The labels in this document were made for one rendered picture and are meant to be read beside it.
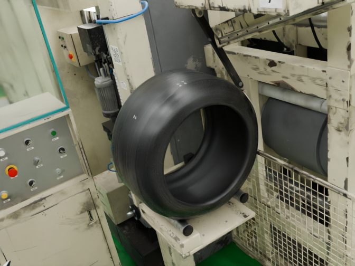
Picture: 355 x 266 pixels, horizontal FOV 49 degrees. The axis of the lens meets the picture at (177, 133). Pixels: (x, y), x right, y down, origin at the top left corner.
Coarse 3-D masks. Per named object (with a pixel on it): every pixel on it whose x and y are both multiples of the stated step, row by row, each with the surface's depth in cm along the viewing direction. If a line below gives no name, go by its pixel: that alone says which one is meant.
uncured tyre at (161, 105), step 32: (160, 96) 131; (192, 96) 130; (224, 96) 137; (128, 128) 135; (160, 128) 127; (224, 128) 173; (256, 128) 151; (128, 160) 134; (160, 160) 130; (192, 160) 175; (224, 160) 172; (160, 192) 134; (192, 192) 169; (224, 192) 152
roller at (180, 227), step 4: (164, 216) 159; (168, 220) 156; (172, 220) 153; (176, 220) 152; (180, 220) 151; (184, 220) 152; (172, 224) 154; (176, 224) 151; (180, 224) 149; (184, 224) 148; (188, 224) 148; (176, 228) 152; (180, 228) 149; (184, 228) 147; (188, 228) 147; (192, 228) 148; (184, 232) 147; (188, 232) 148
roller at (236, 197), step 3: (240, 189) 162; (237, 192) 161; (240, 192) 160; (243, 192) 160; (234, 195) 162; (237, 195) 160; (240, 195) 159; (243, 195) 159; (246, 195) 160; (237, 198) 160; (240, 198) 159; (243, 198) 159; (246, 198) 160; (240, 201) 159; (243, 201) 160; (246, 201) 161
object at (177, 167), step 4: (180, 164) 183; (184, 164) 183; (172, 168) 181; (176, 168) 181; (164, 172) 179; (168, 172) 179; (172, 172) 180; (132, 192) 172; (132, 196) 174; (136, 196) 173; (136, 200) 174; (140, 200) 175; (136, 204) 174
